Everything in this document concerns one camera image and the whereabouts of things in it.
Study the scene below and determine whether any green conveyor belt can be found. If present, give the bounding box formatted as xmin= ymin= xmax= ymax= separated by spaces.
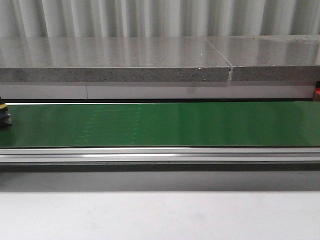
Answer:
xmin=0 ymin=101 xmax=320 ymax=148

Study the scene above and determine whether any aluminium conveyor side rail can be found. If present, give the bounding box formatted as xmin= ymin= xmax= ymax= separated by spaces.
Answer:
xmin=0 ymin=147 xmax=320 ymax=172

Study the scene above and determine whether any white corrugated curtain backdrop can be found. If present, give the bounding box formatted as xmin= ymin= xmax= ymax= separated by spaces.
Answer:
xmin=0 ymin=0 xmax=320 ymax=37

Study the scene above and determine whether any red object at right edge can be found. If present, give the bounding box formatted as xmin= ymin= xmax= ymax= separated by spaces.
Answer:
xmin=313 ymin=81 xmax=320 ymax=102

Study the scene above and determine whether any grey stone slab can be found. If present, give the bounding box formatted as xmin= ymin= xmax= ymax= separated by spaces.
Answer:
xmin=206 ymin=35 xmax=320 ymax=85
xmin=0 ymin=37 xmax=229 ymax=83

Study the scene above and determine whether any grey stone slab right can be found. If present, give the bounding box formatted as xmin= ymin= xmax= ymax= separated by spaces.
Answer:
xmin=206 ymin=35 xmax=320 ymax=85

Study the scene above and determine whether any grey stone slab left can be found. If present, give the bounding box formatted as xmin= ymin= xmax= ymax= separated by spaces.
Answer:
xmin=0 ymin=37 xmax=229 ymax=83

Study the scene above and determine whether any push button switch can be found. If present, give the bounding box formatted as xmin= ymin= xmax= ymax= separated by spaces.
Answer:
xmin=0 ymin=99 xmax=12 ymax=129

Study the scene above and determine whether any white panel under slabs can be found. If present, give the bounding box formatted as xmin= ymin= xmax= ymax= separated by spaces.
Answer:
xmin=0 ymin=82 xmax=315 ymax=100

